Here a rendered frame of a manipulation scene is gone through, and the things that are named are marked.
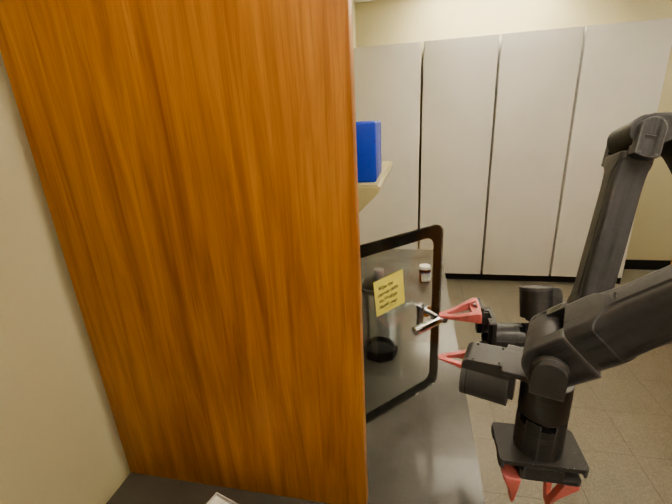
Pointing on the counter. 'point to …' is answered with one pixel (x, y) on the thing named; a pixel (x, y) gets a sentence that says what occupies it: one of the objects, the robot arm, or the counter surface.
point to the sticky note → (389, 292)
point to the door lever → (428, 321)
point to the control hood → (372, 186)
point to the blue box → (368, 150)
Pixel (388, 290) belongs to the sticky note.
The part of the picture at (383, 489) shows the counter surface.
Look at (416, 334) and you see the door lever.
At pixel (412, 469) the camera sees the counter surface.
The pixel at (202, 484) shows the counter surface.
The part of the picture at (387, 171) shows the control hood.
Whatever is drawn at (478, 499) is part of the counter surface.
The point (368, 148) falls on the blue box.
